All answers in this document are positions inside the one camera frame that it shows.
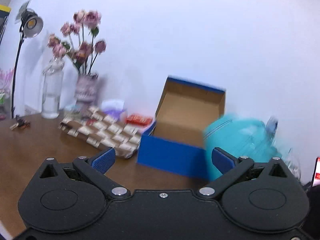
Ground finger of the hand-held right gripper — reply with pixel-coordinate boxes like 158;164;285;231
199;147;288;201
39;147;131;201

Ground teal shopping bag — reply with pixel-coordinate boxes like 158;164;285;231
203;114;283;181

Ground blue cardboard box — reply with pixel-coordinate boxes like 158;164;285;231
137;76;227;181

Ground purple white tissue pack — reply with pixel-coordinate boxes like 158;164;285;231
101;99;128;121

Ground red box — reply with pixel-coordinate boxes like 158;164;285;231
125;114;154;127

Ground clear plastic packet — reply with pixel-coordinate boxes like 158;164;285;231
64;104;83;117

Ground clear blue water bottle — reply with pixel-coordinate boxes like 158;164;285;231
266;116;280;141

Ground glass cup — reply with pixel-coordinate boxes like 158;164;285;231
284;150;302;181

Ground mottled ceramic vase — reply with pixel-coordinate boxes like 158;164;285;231
75;73;99;106

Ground clear glass bottle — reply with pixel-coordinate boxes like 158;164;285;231
42;57;65;119

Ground bunch of keys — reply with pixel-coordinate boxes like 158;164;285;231
10;115;32;131

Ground phone with lit screen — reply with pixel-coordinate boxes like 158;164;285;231
312;157;320;187

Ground dried pink flowers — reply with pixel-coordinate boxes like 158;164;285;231
47;10;107;76

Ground pink artificial flowers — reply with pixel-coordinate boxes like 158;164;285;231
0;68;15;106

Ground studio lamp on stand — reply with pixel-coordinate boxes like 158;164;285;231
11;1;44;119

